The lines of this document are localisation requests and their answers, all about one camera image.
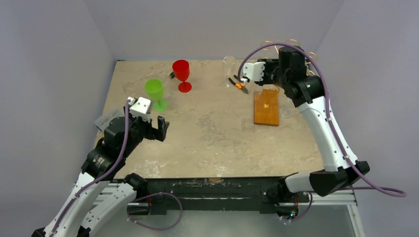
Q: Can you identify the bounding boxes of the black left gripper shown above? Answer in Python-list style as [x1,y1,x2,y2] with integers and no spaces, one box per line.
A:
[121,104,168,157]

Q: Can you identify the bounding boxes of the clear round wine glass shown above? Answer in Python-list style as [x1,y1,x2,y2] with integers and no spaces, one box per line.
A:
[280,98,293,118]

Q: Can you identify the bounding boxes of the clear champagne flute with label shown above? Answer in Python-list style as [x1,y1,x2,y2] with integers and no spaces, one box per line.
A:
[253,84,280,102]

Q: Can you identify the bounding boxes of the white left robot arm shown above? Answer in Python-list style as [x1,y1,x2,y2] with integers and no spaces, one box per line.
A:
[32,114,169,237]

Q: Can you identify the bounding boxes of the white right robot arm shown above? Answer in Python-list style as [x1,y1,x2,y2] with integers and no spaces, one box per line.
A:
[263,45,370,201]

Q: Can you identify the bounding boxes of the wooden rack base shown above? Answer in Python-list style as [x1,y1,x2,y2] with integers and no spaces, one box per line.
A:
[253,95,279,126]

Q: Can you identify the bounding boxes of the clear tall flute glass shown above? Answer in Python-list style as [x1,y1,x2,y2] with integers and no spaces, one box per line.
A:
[223,56,236,88]

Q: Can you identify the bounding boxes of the orange black pliers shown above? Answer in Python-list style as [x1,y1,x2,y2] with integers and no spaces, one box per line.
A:
[228,75,249,94]

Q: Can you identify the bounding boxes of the green plastic goblet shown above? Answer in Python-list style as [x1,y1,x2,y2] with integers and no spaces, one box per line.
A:
[144,79,168,112]

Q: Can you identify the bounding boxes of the clear plastic screw box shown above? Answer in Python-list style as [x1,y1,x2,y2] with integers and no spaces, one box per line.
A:
[94,107,125,131]

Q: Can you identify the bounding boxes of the red plastic goblet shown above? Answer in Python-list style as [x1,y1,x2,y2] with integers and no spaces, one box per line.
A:
[172,60,192,93]

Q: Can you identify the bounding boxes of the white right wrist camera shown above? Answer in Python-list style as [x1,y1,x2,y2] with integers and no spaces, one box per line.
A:
[242,61,265,82]

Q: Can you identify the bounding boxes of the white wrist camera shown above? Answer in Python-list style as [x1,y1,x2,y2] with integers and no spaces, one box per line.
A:
[128,97,153,117]
[242,61,265,82]

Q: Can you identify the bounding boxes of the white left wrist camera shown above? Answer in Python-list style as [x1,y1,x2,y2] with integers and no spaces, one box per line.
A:
[128,97,153,117]

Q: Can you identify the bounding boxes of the gold wire glass rack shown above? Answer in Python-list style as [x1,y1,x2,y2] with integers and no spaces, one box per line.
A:
[260,39,319,76]

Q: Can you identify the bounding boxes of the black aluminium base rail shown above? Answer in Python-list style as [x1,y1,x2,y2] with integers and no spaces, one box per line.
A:
[95,176,357,217]

